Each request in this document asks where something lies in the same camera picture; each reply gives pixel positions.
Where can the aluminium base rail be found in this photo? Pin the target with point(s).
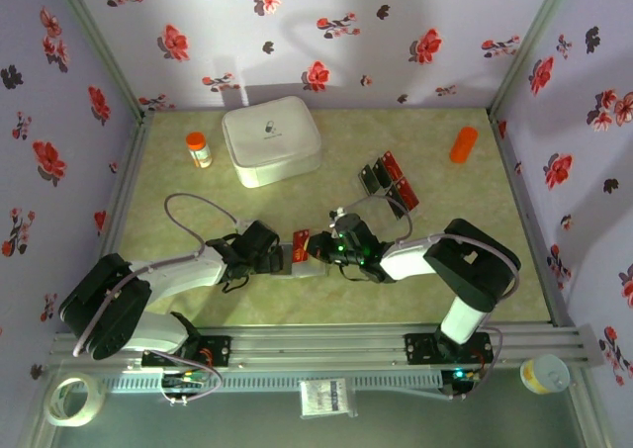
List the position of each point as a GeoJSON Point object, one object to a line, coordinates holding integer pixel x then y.
{"type": "Point", "coordinates": [316, 344]}

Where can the red VIP card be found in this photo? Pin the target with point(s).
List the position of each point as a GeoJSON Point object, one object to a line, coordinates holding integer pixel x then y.
{"type": "Point", "coordinates": [408, 194]}
{"type": "Point", "coordinates": [394, 164]}
{"type": "Point", "coordinates": [300, 247]}

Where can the white and yellow tub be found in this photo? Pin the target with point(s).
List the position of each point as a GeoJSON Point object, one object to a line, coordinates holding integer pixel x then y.
{"type": "Point", "coordinates": [544, 375]}

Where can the black VIP card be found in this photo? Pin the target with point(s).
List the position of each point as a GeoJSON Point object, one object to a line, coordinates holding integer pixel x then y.
{"type": "Point", "coordinates": [381, 171]}
{"type": "Point", "coordinates": [367, 177]}
{"type": "Point", "coordinates": [395, 203]}

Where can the green circuit board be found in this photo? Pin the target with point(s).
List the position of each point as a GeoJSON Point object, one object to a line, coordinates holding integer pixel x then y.
{"type": "Point", "coordinates": [190, 379]}

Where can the clear tape roll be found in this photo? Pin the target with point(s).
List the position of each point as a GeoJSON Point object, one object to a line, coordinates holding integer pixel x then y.
{"type": "Point", "coordinates": [99, 396]}

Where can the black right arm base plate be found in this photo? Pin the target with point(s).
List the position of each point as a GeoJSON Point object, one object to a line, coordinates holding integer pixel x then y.
{"type": "Point", "coordinates": [420, 349]}

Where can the clear acrylic card tray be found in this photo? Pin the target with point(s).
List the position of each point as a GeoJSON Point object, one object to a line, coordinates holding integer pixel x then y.
{"type": "Point", "coordinates": [380, 190]}

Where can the olive card holder clear sleeves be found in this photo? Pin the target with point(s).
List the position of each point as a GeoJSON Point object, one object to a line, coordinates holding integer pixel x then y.
{"type": "Point", "coordinates": [306, 270]}

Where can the white zip pouch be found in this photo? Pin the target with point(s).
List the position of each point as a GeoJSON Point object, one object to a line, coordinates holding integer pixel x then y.
{"type": "Point", "coordinates": [269, 136]}

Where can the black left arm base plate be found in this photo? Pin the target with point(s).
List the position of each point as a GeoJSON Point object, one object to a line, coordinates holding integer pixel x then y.
{"type": "Point", "coordinates": [217, 349]}

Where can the aluminium side rail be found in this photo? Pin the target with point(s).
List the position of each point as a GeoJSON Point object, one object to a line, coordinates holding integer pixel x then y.
{"type": "Point", "coordinates": [126, 186]}
{"type": "Point", "coordinates": [521, 196]}

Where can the white label card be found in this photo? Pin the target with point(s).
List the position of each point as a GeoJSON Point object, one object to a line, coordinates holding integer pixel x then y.
{"type": "Point", "coordinates": [326, 397]}

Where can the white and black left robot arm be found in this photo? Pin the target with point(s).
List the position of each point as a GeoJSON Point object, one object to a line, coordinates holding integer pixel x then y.
{"type": "Point", "coordinates": [183, 272]}

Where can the aluminium frame post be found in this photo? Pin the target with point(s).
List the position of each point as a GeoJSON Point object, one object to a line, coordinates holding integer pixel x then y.
{"type": "Point", "coordinates": [530, 47]}
{"type": "Point", "coordinates": [103, 47]}

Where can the orange cylinder container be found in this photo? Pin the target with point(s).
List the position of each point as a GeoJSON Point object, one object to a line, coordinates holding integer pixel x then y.
{"type": "Point", "coordinates": [464, 145]}

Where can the black circuit board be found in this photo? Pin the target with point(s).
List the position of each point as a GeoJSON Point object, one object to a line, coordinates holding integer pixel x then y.
{"type": "Point", "coordinates": [460, 375]}

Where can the orange-capped pill bottle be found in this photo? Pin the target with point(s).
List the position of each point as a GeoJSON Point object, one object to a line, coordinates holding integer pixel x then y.
{"type": "Point", "coordinates": [199, 151]}

